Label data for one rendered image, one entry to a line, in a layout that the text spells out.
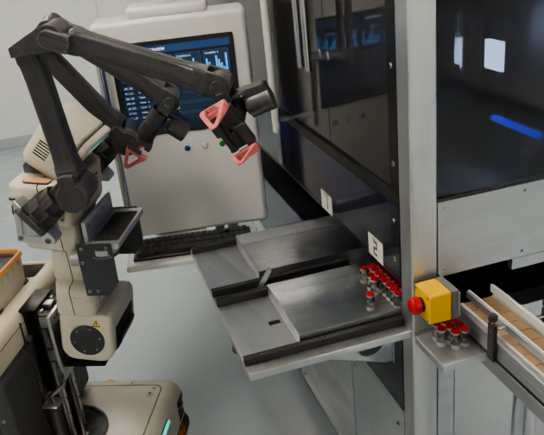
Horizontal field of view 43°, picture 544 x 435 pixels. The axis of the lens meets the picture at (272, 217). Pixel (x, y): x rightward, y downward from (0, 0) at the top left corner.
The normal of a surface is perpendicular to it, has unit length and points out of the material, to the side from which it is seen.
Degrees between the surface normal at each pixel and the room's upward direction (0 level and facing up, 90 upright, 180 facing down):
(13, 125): 90
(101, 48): 90
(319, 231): 0
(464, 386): 90
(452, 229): 90
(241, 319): 0
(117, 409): 0
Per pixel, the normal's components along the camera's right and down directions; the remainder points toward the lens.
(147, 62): -0.04, 0.41
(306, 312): -0.10, -0.91
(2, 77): 0.29, 0.37
